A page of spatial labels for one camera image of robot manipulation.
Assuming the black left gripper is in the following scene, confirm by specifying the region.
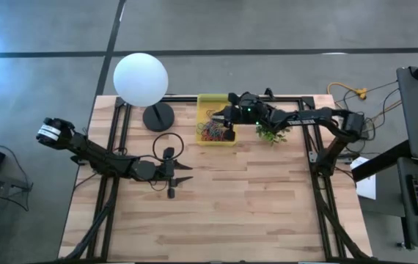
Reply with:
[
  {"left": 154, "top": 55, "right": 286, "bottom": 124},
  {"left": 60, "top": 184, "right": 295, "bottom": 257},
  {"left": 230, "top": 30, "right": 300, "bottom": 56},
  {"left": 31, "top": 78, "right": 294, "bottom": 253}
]
[{"left": 131, "top": 146, "right": 194, "bottom": 199}]

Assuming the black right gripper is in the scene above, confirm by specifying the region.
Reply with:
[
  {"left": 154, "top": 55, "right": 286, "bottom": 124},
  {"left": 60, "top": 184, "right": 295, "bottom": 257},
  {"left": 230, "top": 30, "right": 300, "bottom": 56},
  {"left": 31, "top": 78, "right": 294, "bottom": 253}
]
[{"left": 211, "top": 91, "right": 271, "bottom": 142}]

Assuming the red rubber band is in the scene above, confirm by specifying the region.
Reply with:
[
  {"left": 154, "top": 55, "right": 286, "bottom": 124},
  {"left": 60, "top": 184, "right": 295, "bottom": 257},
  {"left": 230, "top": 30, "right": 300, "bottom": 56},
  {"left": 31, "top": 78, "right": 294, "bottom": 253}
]
[{"left": 199, "top": 122, "right": 228, "bottom": 142}]

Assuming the yellow translucent plastic bin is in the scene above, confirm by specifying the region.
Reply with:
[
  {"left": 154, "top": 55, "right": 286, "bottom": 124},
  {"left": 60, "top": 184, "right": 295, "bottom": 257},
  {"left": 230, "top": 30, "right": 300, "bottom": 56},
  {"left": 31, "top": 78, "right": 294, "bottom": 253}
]
[{"left": 197, "top": 94, "right": 238, "bottom": 147}]

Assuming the green potted plant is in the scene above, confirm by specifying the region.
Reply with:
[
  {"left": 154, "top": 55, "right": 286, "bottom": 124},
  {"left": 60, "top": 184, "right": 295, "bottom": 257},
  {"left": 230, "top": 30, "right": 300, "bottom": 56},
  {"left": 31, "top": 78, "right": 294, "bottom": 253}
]
[{"left": 255, "top": 123, "right": 291, "bottom": 147}]

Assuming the white globe table lamp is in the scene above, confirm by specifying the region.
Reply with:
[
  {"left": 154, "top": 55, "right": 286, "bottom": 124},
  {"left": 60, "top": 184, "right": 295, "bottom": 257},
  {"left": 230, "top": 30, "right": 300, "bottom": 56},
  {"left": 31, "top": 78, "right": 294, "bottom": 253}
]
[{"left": 113, "top": 52, "right": 175, "bottom": 133}]

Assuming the white paper sheet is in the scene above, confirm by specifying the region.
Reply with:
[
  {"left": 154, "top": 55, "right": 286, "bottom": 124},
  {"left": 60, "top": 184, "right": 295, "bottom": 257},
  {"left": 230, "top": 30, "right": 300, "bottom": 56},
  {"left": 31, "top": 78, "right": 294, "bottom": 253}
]
[{"left": 350, "top": 156, "right": 377, "bottom": 201}]

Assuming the dark grey side stand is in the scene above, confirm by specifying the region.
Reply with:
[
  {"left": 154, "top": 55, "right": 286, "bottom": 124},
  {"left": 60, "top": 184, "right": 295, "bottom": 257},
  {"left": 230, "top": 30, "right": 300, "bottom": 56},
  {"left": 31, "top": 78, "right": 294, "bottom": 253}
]
[{"left": 0, "top": 165, "right": 33, "bottom": 221}]

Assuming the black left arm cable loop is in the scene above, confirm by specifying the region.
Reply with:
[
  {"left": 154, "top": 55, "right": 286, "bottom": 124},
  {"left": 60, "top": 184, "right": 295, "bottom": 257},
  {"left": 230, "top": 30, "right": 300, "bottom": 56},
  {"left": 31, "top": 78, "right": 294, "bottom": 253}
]
[{"left": 152, "top": 132, "right": 185, "bottom": 162}]

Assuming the black aluminium frame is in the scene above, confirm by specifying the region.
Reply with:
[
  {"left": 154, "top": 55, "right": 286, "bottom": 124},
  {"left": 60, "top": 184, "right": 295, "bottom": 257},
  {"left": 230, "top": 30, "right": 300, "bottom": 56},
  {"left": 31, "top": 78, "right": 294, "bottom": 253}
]
[{"left": 57, "top": 95, "right": 375, "bottom": 264}]

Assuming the yellow extension cable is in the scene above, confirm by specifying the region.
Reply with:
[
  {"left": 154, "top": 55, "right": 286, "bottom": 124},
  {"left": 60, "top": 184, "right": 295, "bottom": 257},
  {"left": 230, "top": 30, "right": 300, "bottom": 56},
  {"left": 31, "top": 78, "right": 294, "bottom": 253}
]
[{"left": 326, "top": 81, "right": 403, "bottom": 122}]

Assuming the black floor cable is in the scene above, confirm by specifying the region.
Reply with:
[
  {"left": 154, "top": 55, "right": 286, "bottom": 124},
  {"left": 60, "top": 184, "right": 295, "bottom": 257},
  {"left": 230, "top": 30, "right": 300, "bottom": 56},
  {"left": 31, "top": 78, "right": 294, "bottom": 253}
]
[{"left": 335, "top": 82, "right": 400, "bottom": 140}]

